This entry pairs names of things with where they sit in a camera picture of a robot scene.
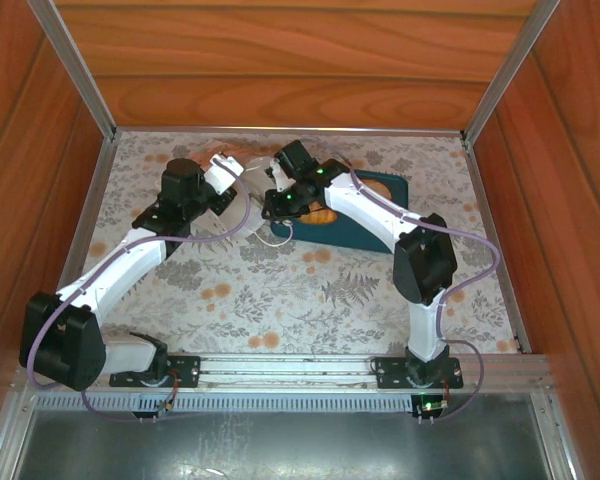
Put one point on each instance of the white patterned paper bag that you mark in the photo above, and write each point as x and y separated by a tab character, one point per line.
258	172

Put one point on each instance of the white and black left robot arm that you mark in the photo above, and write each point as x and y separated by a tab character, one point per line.
120	270

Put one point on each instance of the teal plastic tray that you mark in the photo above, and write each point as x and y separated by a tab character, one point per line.
360	230

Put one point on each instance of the floral tablecloth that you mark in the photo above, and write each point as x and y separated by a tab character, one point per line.
280	300

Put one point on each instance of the small circuit board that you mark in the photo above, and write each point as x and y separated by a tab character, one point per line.
430	405
165	407

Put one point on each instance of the galvanised metal sheet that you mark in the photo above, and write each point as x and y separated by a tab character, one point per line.
280	450

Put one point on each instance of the long aluminium frame rail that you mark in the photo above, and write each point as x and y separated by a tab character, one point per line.
280	131

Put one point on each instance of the aluminium frame side rail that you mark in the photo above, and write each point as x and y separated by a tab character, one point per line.
480	190
100	175

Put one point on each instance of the aluminium frame post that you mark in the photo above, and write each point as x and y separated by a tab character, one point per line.
75	70
510	75

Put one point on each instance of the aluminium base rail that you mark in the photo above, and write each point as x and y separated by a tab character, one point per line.
285	367

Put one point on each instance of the aluminium lower frame rail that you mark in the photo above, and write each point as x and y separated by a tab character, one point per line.
5	440
555	440

